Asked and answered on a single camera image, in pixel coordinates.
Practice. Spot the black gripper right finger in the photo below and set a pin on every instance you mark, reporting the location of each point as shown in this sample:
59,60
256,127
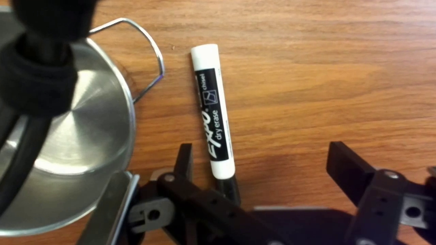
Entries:
385,199

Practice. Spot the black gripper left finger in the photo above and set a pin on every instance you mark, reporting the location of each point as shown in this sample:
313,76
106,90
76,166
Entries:
193,215

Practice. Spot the black white Expo marker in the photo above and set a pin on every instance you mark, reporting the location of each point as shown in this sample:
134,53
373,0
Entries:
213,109

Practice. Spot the stainless steel pot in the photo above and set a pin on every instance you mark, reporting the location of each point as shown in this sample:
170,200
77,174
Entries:
85,146

